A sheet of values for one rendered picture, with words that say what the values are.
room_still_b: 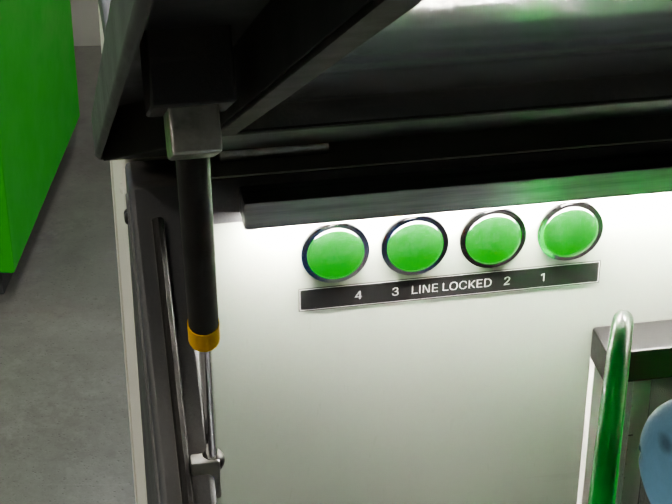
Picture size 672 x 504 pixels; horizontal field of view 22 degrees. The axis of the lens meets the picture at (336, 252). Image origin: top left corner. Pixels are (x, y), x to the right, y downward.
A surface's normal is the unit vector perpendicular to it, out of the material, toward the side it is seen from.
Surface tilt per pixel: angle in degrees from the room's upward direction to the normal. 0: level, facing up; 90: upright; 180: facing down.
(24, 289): 0
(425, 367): 90
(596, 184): 90
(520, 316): 90
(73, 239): 0
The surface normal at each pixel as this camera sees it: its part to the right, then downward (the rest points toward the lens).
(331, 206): 0.18, 0.50
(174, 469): 0.12, -0.29
